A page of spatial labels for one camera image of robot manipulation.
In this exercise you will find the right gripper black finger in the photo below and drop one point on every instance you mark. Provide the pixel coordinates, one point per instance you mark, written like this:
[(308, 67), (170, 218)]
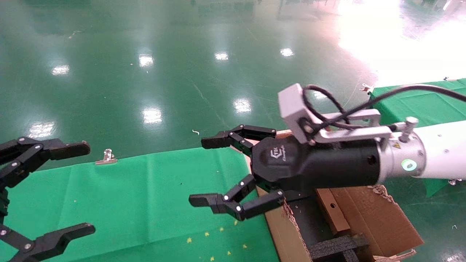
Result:
[(225, 203)]

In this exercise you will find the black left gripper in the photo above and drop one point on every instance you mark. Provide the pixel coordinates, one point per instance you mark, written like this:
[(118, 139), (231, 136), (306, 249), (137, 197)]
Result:
[(3, 203)]

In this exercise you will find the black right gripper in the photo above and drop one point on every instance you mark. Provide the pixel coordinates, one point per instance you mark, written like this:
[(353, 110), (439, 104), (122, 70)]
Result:
[(327, 163)]

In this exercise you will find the small brown cardboard box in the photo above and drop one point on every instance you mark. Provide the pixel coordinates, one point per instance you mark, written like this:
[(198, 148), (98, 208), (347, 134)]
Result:
[(335, 218)]

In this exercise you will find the black foam carton lining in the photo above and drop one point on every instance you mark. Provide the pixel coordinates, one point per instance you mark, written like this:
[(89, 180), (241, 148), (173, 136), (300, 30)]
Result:
[(309, 222)]

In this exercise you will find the large open cardboard carton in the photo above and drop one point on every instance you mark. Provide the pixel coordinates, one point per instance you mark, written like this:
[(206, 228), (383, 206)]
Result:
[(378, 218)]

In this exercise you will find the silver binder clip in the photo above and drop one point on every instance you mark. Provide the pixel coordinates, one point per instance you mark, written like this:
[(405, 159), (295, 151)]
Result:
[(455, 181), (448, 78), (106, 159), (367, 88)]

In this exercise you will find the green cloth table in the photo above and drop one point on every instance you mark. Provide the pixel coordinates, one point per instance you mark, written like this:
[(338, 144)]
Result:
[(138, 203), (418, 105)]

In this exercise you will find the black foam bar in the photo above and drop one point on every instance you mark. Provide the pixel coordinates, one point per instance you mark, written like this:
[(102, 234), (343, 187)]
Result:
[(338, 246)]

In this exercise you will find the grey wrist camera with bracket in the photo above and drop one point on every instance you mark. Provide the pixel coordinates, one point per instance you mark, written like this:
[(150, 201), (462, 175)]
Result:
[(291, 105)]

